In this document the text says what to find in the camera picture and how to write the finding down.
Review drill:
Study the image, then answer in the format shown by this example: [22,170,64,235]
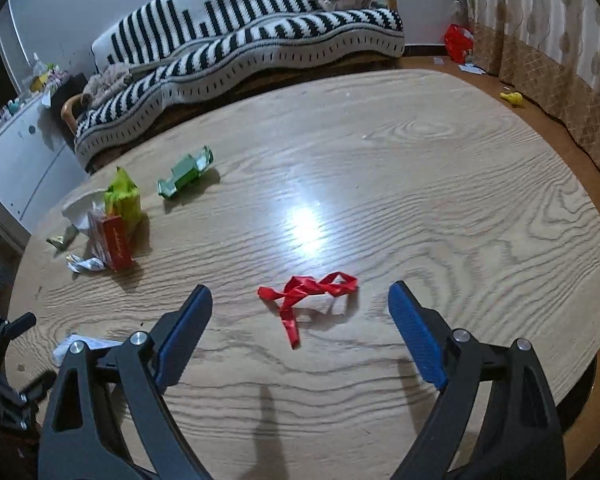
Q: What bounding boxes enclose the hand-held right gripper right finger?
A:
[387,281,567,480]

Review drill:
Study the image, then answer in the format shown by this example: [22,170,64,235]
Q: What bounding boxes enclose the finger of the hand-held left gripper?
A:
[16,370,57,407]
[4,312,38,340]

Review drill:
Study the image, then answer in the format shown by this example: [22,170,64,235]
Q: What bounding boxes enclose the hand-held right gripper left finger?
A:
[37,284,214,480]

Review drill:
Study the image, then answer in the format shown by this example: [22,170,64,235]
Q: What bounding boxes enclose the red ribbon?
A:
[257,271,360,350]

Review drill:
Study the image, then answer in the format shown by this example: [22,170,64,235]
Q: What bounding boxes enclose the white paper sheet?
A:
[52,333,125,366]

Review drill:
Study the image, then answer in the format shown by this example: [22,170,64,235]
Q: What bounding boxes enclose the crumpled silver white wrapper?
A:
[65,254,106,274]

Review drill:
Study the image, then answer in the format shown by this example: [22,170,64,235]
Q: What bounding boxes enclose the green gold snack wrapper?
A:
[46,224,81,250]

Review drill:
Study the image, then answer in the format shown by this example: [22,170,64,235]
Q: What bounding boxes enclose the red cardboard box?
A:
[87,211,134,272]

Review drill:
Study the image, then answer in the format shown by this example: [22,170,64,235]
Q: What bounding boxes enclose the white paper bowl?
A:
[61,188,112,231]

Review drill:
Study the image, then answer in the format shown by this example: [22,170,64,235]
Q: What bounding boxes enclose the yellow green snack packet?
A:
[103,166,143,234]

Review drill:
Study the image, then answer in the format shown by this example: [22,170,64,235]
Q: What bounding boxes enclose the white cabinet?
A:
[0,94,89,235]

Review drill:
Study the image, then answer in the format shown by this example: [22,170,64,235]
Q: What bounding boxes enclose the wooden sofa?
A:
[61,0,406,172]

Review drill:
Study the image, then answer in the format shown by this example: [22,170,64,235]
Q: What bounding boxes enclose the clutter of small items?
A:
[0,52,74,132]

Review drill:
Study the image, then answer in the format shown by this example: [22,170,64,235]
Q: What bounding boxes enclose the beige stuffed cloth toy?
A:
[82,62,134,109]

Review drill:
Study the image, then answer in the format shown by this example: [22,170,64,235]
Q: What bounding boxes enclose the red plastic bag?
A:
[443,23,474,65]

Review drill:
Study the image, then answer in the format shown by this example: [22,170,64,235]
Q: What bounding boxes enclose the black white striped blanket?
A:
[74,0,406,169]

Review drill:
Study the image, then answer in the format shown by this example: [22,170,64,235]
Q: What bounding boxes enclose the beige patterned curtain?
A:
[459,0,600,187]

